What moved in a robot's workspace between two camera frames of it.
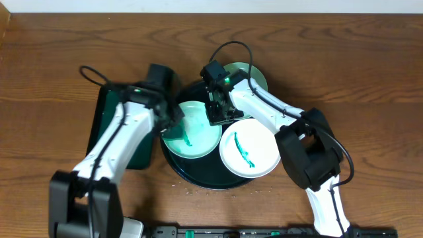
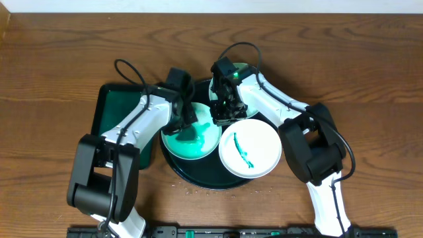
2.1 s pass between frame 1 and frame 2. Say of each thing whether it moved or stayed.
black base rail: stayed
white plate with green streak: stayed
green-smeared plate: stayed
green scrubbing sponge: moved
